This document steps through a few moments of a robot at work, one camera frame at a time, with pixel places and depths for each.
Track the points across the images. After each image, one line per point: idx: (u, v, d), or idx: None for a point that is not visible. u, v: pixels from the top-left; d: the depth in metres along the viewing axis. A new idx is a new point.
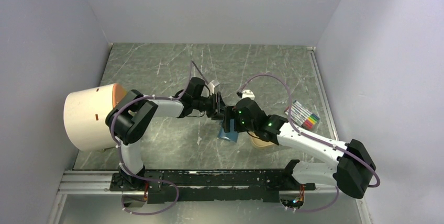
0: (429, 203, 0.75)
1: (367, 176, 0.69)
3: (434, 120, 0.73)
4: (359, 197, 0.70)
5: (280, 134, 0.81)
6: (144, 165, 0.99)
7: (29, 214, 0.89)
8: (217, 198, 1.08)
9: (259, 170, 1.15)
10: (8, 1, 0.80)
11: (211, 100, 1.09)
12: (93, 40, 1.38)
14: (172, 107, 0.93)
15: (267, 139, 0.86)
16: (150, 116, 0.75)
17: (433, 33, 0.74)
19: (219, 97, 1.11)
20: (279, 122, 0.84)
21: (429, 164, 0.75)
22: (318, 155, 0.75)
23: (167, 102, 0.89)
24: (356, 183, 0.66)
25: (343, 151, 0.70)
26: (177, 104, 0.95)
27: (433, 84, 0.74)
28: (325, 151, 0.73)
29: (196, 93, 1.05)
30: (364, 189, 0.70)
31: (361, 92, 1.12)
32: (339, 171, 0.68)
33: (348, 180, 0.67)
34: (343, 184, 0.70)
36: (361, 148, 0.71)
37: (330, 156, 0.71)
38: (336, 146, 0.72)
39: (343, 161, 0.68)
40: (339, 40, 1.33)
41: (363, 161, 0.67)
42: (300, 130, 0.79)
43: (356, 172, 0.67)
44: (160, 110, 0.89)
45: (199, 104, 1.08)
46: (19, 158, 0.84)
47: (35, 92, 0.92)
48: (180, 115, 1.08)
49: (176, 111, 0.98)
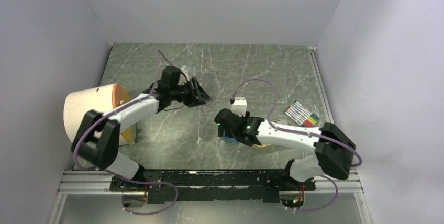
0: (429, 204, 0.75)
1: (348, 156, 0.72)
3: (434, 120, 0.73)
4: (345, 178, 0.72)
5: (259, 134, 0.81)
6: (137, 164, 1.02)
7: (29, 213, 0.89)
8: (217, 198, 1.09)
9: (259, 170, 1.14)
10: (7, 0, 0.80)
11: (188, 88, 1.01)
12: (93, 40, 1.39)
14: (145, 108, 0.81)
15: (250, 143, 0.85)
16: (115, 136, 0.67)
17: (432, 32, 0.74)
19: (193, 81, 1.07)
20: (256, 123, 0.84)
21: (429, 164, 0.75)
22: (297, 145, 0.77)
23: (135, 106, 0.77)
24: (337, 165, 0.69)
25: (318, 136, 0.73)
26: (148, 102, 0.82)
27: (433, 84, 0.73)
28: (303, 140, 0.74)
29: (173, 82, 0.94)
30: (348, 168, 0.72)
31: (361, 92, 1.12)
32: (319, 157, 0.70)
33: (331, 164, 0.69)
34: (326, 168, 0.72)
36: (333, 129, 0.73)
37: (308, 144, 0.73)
38: (310, 133, 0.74)
39: (320, 146, 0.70)
40: (339, 39, 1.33)
41: (339, 142, 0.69)
42: (276, 125, 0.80)
43: (334, 154, 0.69)
44: (135, 116, 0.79)
45: (177, 94, 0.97)
46: (19, 158, 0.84)
47: (35, 91, 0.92)
48: (158, 109, 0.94)
49: (152, 108, 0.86)
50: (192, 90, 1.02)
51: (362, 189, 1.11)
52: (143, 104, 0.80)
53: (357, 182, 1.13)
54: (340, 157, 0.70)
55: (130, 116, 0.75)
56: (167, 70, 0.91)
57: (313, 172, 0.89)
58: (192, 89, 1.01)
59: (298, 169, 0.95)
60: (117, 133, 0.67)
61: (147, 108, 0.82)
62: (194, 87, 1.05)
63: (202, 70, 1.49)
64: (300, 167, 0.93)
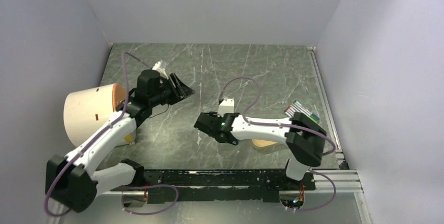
0: (429, 204, 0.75)
1: (319, 143, 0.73)
3: (434, 120, 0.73)
4: (317, 165, 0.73)
5: (234, 130, 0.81)
6: (132, 172, 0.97)
7: (29, 214, 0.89)
8: (217, 198, 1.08)
9: (259, 170, 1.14)
10: (7, 1, 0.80)
11: (169, 87, 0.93)
12: (93, 40, 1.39)
14: (119, 132, 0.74)
15: (225, 140, 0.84)
16: (85, 182, 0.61)
17: (432, 32, 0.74)
19: (175, 78, 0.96)
20: (230, 119, 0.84)
21: (429, 165, 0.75)
22: (270, 137, 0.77)
23: (105, 136, 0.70)
24: (309, 154, 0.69)
25: (289, 126, 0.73)
26: (122, 124, 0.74)
27: (433, 84, 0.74)
28: (274, 132, 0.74)
29: (152, 89, 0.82)
30: (320, 156, 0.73)
31: (361, 92, 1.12)
32: (290, 146, 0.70)
33: (302, 153, 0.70)
34: (299, 157, 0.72)
36: (302, 117, 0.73)
37: (279, 135, 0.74)
38: (281, 124, 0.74)
39: (291, 136, 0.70)
40: (339, 40, 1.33)
41: (309, 130, 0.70)
42: (249, 120, 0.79)
43: (304, 143, 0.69)
44: (109, 145, 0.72)
45: (159, 98, 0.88)
46: (20, 158, 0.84)
47: (35, 91, 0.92)
48: (137, 122, 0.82)
49: (129, 127, 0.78)
50: (175, 89, 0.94)
51: (362, 189, 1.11)
52: (115, 129, 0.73)
53: (357, 182, 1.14)
54: (311, 146, 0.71)
55: (101, 150, 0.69)
56: (143, 76, 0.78)
57: (303, 166, 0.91)
58: (173, 87, 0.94)
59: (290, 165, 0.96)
60: (86, 179, 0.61)
61: (122, 131, 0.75)
62: (176, 84, 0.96)
63: (202, 70, 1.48)
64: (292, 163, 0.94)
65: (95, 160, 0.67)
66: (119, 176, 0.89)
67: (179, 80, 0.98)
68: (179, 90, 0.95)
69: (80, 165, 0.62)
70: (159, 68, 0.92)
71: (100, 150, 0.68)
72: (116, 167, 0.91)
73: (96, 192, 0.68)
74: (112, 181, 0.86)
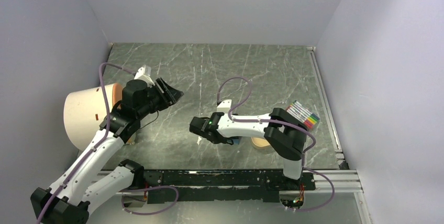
0: (429, 204, 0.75)
1: (298, 135, 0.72)
3: (435, 120, 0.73)
4: (298, 158, 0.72)
5: (220, 127, 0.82)
6: (129, 180, 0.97)
7: (29, 214, 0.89)
8: (217, 197, 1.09)
9: (259, 170, 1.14)
10: (8, 0, 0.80)
11: (157, 94, 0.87)
12: (94, 40, 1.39)
14: (104, 153, 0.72)
15: (212, 138, 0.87)
16: (73, 214, 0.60)
17: (432, 32, 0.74)
19: (163, 81, 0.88)
20: (217, 118, 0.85)
21: (429, 164, 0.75)
22: (253, 134, 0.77)
23: (89, 161, 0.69)
24: (288, 146, 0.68)
25: (267, 121, 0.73)
26: (106, 145, 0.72)
27: (434, 84, 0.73)
28: (255, 127, 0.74)
29: (138, 101, 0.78)
30: (300, 149, 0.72)
31: (361, 92, 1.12)
32: (269, 141, 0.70)
33: (281, 146, 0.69)
34: (279, 150, 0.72)
36: (282, 113, 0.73)
37: (258, 131, 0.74)
38: (261, 120, 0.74)
39: (268, 131, 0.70)
40: (339, 39, 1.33)
41: (286, 123, 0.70)
42: (232, 118, 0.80)
43: (283, 136, 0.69)
44: (96, 169, 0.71)
45: (147, 108, 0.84)
46: (19, 159, 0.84)
47: (35, 91, 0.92)
48: (126, 137, 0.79)
49: (115, 147, 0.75)
50: (163, 95, 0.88)
51: (362, 189, 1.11)
52: (99, 153, 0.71)
53: (357, 182, 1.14)
54: (290, 140, 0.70)
55: (87, 177, 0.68)
56: (128, 89, 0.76)
57: (295, 164, 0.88)
58: (161, 93, 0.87)
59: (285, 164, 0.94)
60: (73, 211, 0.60)
61: (107, 153, 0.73)
62: (164, 88, 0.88)
63: (202, 70, 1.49)
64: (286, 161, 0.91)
65: (80, 188, 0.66)
66: (118, 183, 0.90)
67: (166, 84, 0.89)
68: (168, 95, 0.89)
69: (65, 197, 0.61)
70: (145, 75, 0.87)
71: (86, 177, 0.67)
72: (112, 176, 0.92)
73: (87, 217, 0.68)
74: (114, 189, 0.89)
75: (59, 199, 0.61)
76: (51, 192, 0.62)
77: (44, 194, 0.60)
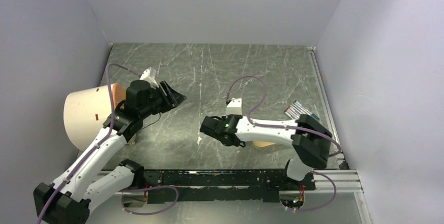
0: (429, 204, 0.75)
1: (324, 145, 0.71)
3: (434, 121, 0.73)
4: (323, 167, 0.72)
5: (239, 131, 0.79)
6: (129, 179, 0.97)
7: (29, 214, 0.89)
8: (217, 197, 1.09)
9: (259, 170, 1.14)
10: (8, 1, 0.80)
11: (160, 96, 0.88)
12: (93, 40, 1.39)
14: (107, 151, 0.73)
15: (230, 142, 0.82)
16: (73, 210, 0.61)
17: (432, 32, 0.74)
19: (166, 85, 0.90)
20: (234, 120, 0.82)
21: (429, 165, 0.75)
22: (277, 140, 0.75)
23: (92, 158, 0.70)
24: (315, 155, 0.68)
25: (295, 128, 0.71)
26: (109, 143, 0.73)
27: (434, 84, 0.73)
28: (280, 134, 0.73)
29: (141, 100, 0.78)
30: (326, 157, 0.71)
31: (361, 92, 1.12)
32: (297, 149, 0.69)
33: (308, 155, 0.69)
34: (305, 160, 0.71)
36: (309, 120, 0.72)
37: (285, 137, 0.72)
38: (287, 126, 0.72)
39: (297, 138, 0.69)
40: (339, 40, 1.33)
41: (314, 132, 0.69)
42: (254, 122, 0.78)
43: (310, 145, 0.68)
44: (98, 166, 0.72)
45: (150, 109, 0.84)
46: (19, 159, 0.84)
47: (35, 91, 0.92)
48: (129, 136, 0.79)
49: (119, 145, 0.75)
50: (166, 97, 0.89)
51: (362, 189, 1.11)
52: (102, 150, 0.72)
53: (357, 182, 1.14)
54: (317, 148, 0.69)
55: (89, 174, 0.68)
56: (131, 88, 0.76)
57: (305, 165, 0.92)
58: (164, 96, 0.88)
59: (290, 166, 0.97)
60: (74, 207, 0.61)
61: (110, 150, 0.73)
62: (166, 91, 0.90)
63: (202, 70, 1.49)
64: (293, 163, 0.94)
65: (82, 185, 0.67)
66: (119, 182, 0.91)
67: (170, 87, 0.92)
68: (170, 98, 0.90)
69: (67, 192, 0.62)
70: (150, 76, 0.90)
71: (88, 174, 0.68)
72: (113, 175, 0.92)
73: (88, 214, 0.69)
74: (113, 188, 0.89)
75: (62, 194, 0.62)
76: (54, 187, 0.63)
77: (46, 189, 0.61)
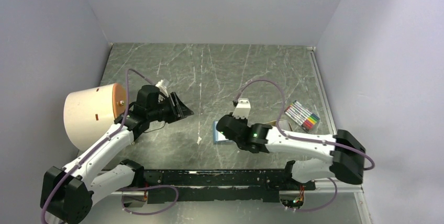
0: (429, 204, 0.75)
1: (360, 161, 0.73)
3: (435, 121, 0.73)
4: (358, 182, 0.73)
5: (269, 142, 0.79)
6: (129, 176, 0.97)
7: (29, 214, 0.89)
8: (217, 197, 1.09)
9: (259, 170, 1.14)
10: (8, 1, 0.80)
11: (168, 105, 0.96)
12: (93, 40, 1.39)
14: (118, 143, 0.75)
15: (257, 151, 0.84)
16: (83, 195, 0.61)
17: (432, 31, 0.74)
19: (175, 97, 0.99)
20: (263, 130, 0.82)
21: (429, 165, 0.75)
22: (311, 154, 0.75)
23: (103, 148, 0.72)
24: (353, 172, 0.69)
25: (334, 144, 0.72)
26: (120, 136, 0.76)
27: (434, 84, 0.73)
28: (318, 148, 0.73)
29: (150, 103, 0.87)
30: (362, 174, 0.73)
31: (361, 92, 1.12)
32: (336, 166, 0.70)
33: (346, 171, 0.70)
34: (341, 175, 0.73)
36: (346, 135, 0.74)
37: (322, 153, 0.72)
38: (325, 142, 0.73)
39: (336, 155, 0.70)
40: (339, 40, 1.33)
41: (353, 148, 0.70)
42: (287, 134, 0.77)
43: (350, 162, 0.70)
44: (107, 157, 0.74)
45: (156, 113, 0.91)
46: (20, 159, 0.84)
47: (35, 91, 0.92)
48: (134, 135, 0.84)
49: (128, 140, 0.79)
50: (173, 107, 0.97)
51: (362, 189, 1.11)
52: (113, 142, 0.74)
53: None
54: (354, 164, 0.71)
55: (99, 162, 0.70)
56: (143, 90, 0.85)
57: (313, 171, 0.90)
58: (172, 105, 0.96)
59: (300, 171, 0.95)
60: (84, 192, 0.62)
61: (119, 144, 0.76)
62: (175, 102, 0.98)
63: (202, 70, 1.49)
64: (304, 169, 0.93)
65: (91, 174, 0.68)
66: (119, 180, 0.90)
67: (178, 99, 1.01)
68: (177, 108, 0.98)
69: (79, 176, 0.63)
70: (162, 85, 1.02)
71: (98, 163, 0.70)
72: (114, 171, 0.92)
73: (91, 205, 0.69)
74: (113, 186, 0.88)
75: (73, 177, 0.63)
76: (65, 171, 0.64)
77: (58, 172, 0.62)
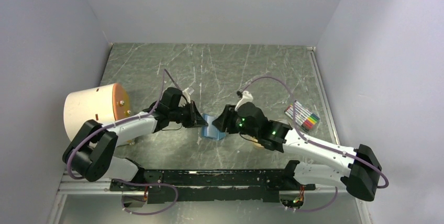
0: (431, 204, 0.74)
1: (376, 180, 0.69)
3: (435, 121, 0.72)
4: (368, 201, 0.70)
5: (287, 143, 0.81)
6: (136, 168, 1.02)
7: (30, 213, 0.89)
8: (217, 198, 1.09)
9: (259, 170, 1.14)
10: (8, 0, 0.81)
11: (188, 111, 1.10)
12: (94, 40, 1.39)
14: (144, 125, 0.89)
15: (272, 148, 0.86)
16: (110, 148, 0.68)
17: (432, 32, 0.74)
19: (195, 105, 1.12)
20: (283, 131, 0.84)
21: (430, 165, 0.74)
22: (329, 162, 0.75)
23: (134, 122, 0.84)
24: (369, 190, 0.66)
25: (354, 158, 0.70)
26: (148, 120, 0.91)
27: (435, 85, 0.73)
28: (336, 158, 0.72)
29: (173, 103, 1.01)
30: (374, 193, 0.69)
31: (361, 92, 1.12)
32: (353, 179, 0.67)
33: (362, 188, 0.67)
34: (353, 190, 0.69)
36: (369, 153, 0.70)
37: (340, 164, 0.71)
38: (345, 153, 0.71)
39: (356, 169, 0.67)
40: (339, 40, 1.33)
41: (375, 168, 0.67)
42: (307, 138, 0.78)
43: (368, 179, 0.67)
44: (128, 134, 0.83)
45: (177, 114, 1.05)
46: (20, 158, 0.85)
47: (35, 90, 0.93)
48: (156, 129, 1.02)
49: (148, 130, 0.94)
50: (192, 113, 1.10)
51: None
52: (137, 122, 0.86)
53: None
54: (372, 182, 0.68)
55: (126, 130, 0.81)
56: (168, 92, 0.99)
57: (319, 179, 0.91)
58: (192, 111, 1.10)
59: (306, 174, 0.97)
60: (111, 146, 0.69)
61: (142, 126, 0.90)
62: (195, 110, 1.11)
63: (202, 70, 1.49)
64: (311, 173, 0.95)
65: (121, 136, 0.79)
66: (124, 169, 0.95)
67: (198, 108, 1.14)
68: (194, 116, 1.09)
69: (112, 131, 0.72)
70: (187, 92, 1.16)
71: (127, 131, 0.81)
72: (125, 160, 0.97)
73: (106, 171, 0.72)
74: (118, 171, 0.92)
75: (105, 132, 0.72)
76: (101, 125, 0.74)
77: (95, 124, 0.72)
